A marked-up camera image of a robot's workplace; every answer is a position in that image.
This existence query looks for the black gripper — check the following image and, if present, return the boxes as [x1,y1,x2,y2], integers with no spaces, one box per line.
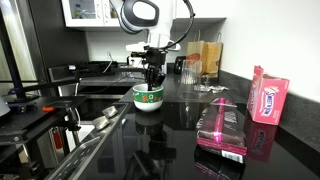
[143,47,168,92]

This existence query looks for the white and green mug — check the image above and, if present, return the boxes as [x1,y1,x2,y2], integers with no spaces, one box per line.
[132,82,165,113]

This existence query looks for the small black appliance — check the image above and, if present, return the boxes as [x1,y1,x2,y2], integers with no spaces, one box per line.
[173,55,187,75]

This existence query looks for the clear glass pitcher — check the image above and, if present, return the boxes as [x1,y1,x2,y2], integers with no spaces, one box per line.
[180,59,204,86]

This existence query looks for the brown paper bag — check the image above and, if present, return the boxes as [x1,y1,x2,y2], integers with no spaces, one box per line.
[204,32,224,80]
[186,30,209,75]

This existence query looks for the silver stove knob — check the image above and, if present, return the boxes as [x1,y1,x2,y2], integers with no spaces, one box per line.
[101,105,119,119]
[91,115,111,131]

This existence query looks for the crumpled clear wrapper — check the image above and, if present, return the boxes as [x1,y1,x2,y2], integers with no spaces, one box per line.
[209,85,230,94]

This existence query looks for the dark pink snack bag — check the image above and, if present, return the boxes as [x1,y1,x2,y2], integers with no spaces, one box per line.
[195,97,249,165]

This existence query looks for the white glass-door cabinet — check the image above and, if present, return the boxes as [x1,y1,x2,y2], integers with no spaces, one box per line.
[61,0,122,28]

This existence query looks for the silver stove control panel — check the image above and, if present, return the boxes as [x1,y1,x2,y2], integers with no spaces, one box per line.
[44,102,132,180]

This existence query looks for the pink cardboard box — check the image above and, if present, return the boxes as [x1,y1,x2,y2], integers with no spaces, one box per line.
[246,65,291,126]

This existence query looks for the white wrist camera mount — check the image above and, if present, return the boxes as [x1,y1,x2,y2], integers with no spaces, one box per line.
[125,41,182,53]

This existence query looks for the white cable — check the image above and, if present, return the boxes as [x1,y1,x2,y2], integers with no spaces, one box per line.
[101,49,115,75]

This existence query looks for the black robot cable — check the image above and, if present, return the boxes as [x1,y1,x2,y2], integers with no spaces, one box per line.
[161,0,196,52]

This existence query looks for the black camera stand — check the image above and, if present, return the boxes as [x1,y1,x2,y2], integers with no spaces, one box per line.
[0,6,88,148]

